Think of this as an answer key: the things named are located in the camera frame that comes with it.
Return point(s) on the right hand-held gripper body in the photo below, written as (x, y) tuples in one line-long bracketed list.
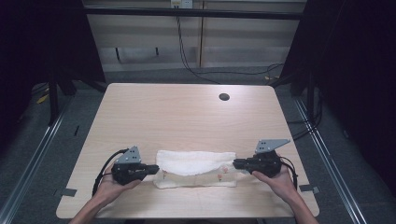
[(264, 161)]

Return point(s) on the person's right hand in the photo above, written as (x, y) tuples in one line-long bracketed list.
[(280, 183)]

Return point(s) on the white wall socket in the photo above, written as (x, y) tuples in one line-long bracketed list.
[(181, 3)]

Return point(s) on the person's left hand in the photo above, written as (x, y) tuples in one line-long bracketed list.
[(107, 189)]

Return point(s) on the black metal stand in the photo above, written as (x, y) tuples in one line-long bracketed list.
[(53, 99)]

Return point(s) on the black curtain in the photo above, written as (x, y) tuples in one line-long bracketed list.
[(37, 46), (351, 62)]

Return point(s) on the black horizontal bar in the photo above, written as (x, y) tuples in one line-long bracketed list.
[(193, 13)]

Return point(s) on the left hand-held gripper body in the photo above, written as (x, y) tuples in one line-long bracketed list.
[(127, 169)]

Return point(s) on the metal floor rail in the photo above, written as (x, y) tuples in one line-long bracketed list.
[(31, 161), (330, 161)]

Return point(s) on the grey tape patch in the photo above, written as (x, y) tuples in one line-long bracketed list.
[(309, 188), (64, 192)]

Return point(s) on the white printed cloth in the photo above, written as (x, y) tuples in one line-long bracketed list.
[(193, 168)]

